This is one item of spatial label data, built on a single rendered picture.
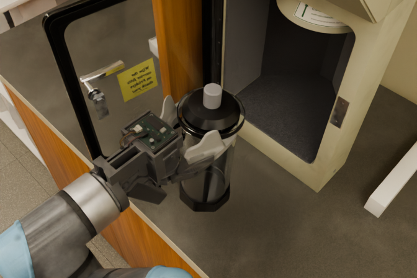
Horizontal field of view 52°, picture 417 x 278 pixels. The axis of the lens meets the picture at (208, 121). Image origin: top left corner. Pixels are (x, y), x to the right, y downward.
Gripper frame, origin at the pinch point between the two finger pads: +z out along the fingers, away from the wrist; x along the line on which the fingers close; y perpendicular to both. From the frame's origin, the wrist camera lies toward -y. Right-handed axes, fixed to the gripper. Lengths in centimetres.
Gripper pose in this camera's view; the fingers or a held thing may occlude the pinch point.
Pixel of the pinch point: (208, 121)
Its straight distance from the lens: 68.5
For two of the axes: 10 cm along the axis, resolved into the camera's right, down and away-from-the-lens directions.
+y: 0.1, -6.5, -7.6
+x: -7.2, -5.3, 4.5
